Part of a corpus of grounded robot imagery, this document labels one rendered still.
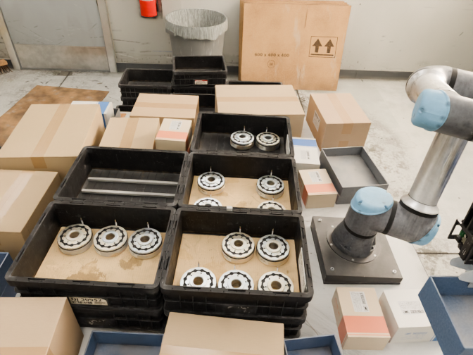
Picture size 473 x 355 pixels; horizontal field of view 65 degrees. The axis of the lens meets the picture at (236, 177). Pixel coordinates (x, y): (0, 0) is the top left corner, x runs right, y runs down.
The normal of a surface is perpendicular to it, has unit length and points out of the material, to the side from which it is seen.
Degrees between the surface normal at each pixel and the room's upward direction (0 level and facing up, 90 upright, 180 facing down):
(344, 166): 0
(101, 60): 90
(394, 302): 0
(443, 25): 90
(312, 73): 72
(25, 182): 0
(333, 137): 90
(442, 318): 90
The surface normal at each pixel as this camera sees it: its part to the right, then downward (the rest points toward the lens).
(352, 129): 0.10, 0.65
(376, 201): -0.02, -0.78
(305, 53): 0.03, 0.44
